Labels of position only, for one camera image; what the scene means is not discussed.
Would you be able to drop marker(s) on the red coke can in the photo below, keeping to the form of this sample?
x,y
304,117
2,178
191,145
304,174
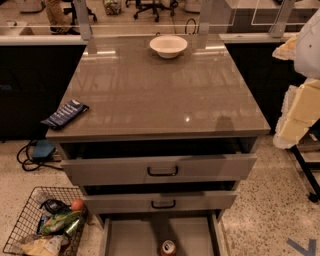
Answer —
x,y
168,248

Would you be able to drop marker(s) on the blue snack bag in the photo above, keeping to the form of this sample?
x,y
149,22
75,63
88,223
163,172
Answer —
x,y
65,114

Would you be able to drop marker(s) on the green chip bag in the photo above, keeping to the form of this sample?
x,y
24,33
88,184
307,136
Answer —
x,y
58,222

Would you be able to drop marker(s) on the black wire basket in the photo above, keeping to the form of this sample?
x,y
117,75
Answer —
x,y
32,217

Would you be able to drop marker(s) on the black office chair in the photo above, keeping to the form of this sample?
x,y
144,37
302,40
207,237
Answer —
x,y
154,6

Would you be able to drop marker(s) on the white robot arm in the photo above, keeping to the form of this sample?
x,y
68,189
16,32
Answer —
x,y
304,49

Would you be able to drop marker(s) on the grey middle drawer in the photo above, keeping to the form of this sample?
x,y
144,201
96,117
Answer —
x,y
129,200

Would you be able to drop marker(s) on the yellow snack packet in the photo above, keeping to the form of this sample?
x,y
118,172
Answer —
x,y
45,246

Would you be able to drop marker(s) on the grey top drawer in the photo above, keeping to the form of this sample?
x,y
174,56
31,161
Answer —
x,y
158,162

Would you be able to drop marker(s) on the grey drawer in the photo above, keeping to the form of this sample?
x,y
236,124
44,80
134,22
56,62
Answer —
x,y
129,200
193,235
158,162

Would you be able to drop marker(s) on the grey bottom drawer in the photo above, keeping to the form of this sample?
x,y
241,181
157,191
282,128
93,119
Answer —
x,y
193,235

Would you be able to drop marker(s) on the grey cabinet counter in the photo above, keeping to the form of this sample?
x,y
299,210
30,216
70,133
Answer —
x,y
134,94

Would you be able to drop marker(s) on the black rolling cart frame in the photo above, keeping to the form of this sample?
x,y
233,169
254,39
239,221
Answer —
x,y
307,153

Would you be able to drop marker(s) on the blue foot pedal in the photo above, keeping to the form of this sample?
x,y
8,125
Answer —
x,y
43,150

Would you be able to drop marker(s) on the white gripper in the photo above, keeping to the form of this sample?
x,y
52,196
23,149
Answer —
x,y
308,53

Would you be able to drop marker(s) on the person legs in background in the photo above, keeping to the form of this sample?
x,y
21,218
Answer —
x,y
57,20

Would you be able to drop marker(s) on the white ceramic bowl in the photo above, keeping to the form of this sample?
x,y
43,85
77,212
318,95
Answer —
x,y
168,46

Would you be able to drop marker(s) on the orange fruit in basket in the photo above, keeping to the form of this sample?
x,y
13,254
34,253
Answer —
x,y
77,205

